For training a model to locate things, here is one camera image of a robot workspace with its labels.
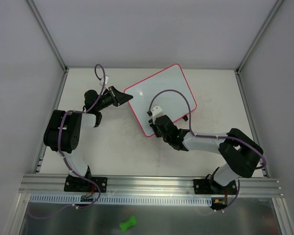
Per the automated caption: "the left aluminium frame post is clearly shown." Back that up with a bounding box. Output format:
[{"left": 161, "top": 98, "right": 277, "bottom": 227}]
[{"left": 25, "top": 0, "right": 68, "bottom": 72}]

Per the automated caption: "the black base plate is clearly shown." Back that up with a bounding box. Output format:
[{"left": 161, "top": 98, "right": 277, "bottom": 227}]
[
  {"left": 64, "top": 175, "right": 108, "bottom": 193},
  {"left": 193, "top": 179, "right": 237, "bottom": 195}
]

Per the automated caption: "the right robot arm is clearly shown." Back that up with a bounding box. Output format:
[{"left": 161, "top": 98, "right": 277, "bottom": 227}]
[{"left": 148, "top": 115, "right": 267, "bottom": 194}]

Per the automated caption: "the right aluminium frame post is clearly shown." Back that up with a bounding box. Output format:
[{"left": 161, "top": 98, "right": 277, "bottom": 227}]
[{"left": 236, "top": 0, "right": 284, "bottom": 74}]

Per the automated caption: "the white slotted cable duct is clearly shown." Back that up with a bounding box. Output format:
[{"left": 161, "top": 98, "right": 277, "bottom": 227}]
[{"left": 29, "top": 193, "right": 212, "bottom": 207}]

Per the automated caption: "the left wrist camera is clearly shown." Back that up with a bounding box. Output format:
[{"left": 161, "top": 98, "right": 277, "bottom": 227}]
[{"left": 99, "top": 75, "right": 110, "bottom": 86}]

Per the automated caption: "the aluminium mounting rail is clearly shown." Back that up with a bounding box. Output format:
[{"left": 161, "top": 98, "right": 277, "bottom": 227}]
[{"left": 19, "top": 174, "right": 285, "bottom": 198}]

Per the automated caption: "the green bone shaped toy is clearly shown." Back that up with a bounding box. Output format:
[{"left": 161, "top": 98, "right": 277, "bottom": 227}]
[{"left": 119, "top": 215, "right": 137, "bottom": 232}]

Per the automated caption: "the pink framed whiteboard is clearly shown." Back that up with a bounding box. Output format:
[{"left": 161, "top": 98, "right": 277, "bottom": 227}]
[{"left": 124, "top": 64, "right": 197, "bottom": 137}]

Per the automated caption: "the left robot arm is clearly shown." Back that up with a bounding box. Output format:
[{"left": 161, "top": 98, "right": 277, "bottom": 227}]
[{"left": 43, "top": 86, "right": 133, "bottom": 191}]

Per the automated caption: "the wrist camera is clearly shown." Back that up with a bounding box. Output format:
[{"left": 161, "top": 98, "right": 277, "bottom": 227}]
[
  {"left": 99, "top": 75, "right": 110, "bottom": 86},
  {"left": 150, "top": 105, "right": 164, "bottom": 122}
]

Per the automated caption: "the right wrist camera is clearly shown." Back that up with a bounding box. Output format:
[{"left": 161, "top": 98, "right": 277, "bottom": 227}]
[{"left": 150, "top": 105, "right": 164, "bottom": 122}]

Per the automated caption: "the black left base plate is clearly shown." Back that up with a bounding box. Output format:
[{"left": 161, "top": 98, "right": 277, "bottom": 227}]
[{"left": 64, "top": 175, "right": 108, "bottom": 193}]

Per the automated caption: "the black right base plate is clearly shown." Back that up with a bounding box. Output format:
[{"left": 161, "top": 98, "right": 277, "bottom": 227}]
[{"left": 193, "top": 179, "right": 237, "bottom": 195}]

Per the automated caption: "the aluminium frame post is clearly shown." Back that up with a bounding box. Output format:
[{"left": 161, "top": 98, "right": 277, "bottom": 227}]
[
  {"left": 25, "top": 0, "right": 68, "bottom": 72},
  {"left": 236, "top": 0, "right": 284, "bottom": 74}
]

